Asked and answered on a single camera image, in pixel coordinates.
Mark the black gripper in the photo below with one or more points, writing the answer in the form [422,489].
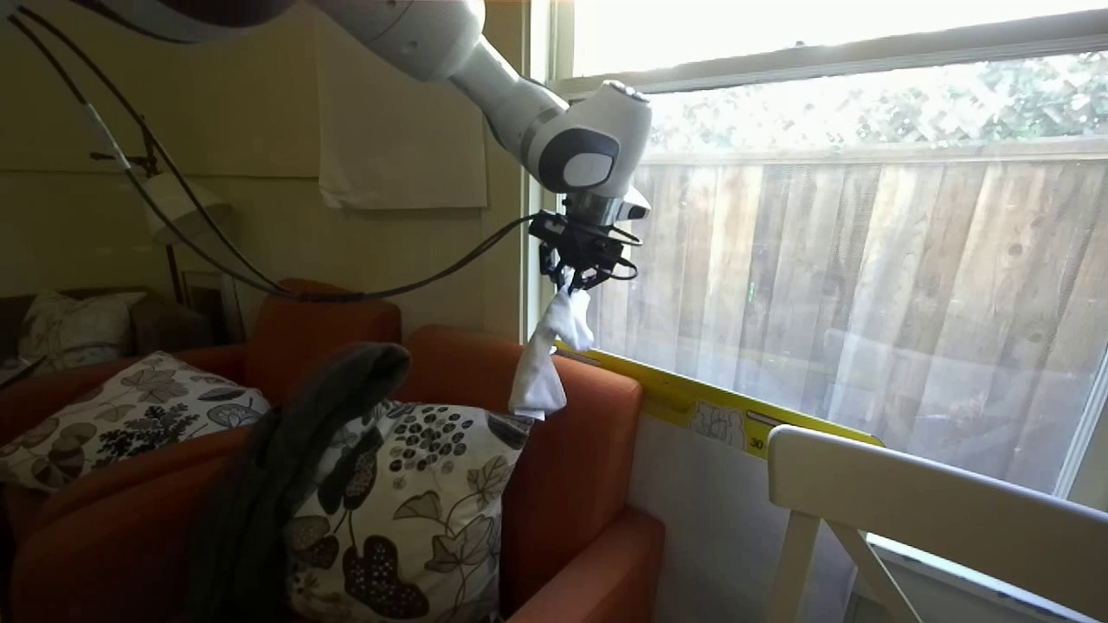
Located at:
[583,242]

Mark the white towel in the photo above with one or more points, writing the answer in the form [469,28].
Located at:
[549,359]

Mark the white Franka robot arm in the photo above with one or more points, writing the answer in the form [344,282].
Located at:
[506,91]

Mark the yellow tape strip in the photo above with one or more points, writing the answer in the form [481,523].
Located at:
[704,403]

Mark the orange armchair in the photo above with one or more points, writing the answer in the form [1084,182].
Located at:
[571,485]

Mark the orange sofa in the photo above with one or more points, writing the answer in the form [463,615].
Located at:
[313,330]

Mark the floral pillow with dark leaves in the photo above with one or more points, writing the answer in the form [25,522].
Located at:
[399,522]

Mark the dark grey blanket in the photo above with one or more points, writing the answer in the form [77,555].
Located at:
[277,485]

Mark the white shade lamp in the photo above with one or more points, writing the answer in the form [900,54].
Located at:
[177,209]

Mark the white wooden chair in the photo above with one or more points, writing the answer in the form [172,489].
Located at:
[923,507]

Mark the floral pillow with grey flowers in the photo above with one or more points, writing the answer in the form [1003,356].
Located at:
[125,420]

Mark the white background pillow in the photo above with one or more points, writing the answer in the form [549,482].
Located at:
[74,330]

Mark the white wall sheet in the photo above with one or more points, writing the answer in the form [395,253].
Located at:
[399,149]

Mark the window with white frame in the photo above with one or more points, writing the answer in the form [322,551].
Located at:
[831,69]

